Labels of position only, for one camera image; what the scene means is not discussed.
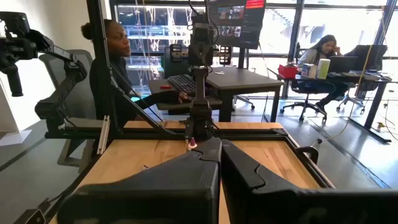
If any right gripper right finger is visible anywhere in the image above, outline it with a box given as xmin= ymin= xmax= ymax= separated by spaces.
xmin=221 ymin=139 xmax=398 ymax=224

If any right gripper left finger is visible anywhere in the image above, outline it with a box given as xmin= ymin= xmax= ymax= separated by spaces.
xmin=57 ymin=136 xmax=223 ymax=224

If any backlit black keyboard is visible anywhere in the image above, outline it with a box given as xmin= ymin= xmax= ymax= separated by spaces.
xmin=167 ymin=73 xmax=200 ymax=96

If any black computer monitor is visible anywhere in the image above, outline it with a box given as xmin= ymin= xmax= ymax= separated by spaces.
xmin=206 ymin=0 xmax=267 ymax=69

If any dark gray desk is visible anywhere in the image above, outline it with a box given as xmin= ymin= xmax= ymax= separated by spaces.
xmin=205 ymin=66 xmax=285 ymax=123

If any black office chair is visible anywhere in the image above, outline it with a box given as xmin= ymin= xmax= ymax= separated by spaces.
xmin=335 ymin=44 xmax=389 ymax=113
xmin=231 ymin=93 xmax=256 ymax=111
xmin=279 ymin=79 xmax=329 ymax=123

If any person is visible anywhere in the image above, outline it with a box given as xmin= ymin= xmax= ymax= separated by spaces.
xmin=297 ymin=34 xmax=351 ymax=114
xmin=80 ymin=19 xmax=189 ymax=128

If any red box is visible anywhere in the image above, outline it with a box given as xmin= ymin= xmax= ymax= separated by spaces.
xmin=277 ymin=63 xmax=299 ymax=79

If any white tissue box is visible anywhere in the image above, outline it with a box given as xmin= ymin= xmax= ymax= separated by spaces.
xmin=300 ymin=63 xmax=318 ymax=79

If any gray office chair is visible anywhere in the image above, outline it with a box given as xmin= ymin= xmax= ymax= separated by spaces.
xmin=39 ymin=49 xmax=97 ymax=166

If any green white canister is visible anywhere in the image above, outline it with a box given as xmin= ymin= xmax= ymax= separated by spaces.
xmin=316 ymin=58 xmax=331 ymax=80

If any black laptop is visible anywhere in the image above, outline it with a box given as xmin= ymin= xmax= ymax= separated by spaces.
xmin=326 ymin=55 xmax=360 ymax=75

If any black office desk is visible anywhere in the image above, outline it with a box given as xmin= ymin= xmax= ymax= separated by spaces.
xmin=276 ymin=70 xmax=398 ymax=144

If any white board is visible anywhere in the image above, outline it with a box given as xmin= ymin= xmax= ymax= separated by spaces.
xmin=0 ymin=57 xmax=41 ymax=147

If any black frame handle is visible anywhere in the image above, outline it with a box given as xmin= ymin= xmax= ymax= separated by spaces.
xmin=295 ymin=145 xmax=320 ymax=165

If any silver frame bracket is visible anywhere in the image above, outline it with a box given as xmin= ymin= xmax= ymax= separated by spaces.
xmin=96 ymin=114 xmax=111 ymax=156

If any black aluminium table frame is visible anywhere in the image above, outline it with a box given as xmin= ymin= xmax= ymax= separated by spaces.
xmin=14 ymin=0 xmax=336 ymax=224

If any large glass window wall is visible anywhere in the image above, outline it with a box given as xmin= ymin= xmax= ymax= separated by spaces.
xmin=110 ymin=0 xmax=398 ymax=103

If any yellow cable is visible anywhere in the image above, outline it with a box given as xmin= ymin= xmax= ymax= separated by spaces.
xmin=322 ymin=15 xmax=388 ymax=144

